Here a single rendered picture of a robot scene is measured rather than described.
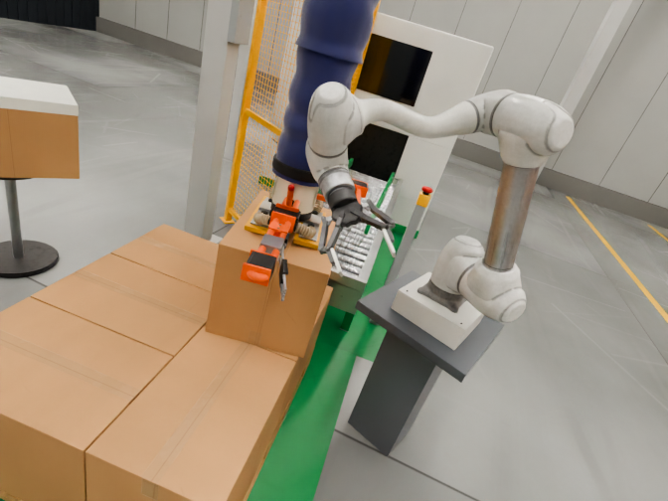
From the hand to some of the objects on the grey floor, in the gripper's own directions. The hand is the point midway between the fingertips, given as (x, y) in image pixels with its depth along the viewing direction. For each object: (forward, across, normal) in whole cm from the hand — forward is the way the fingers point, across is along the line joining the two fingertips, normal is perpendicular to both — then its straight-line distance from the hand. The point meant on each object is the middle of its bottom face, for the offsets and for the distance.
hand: (366, 260), depth 96 cm
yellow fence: (-141, +81, -194) cm, 253 cm away
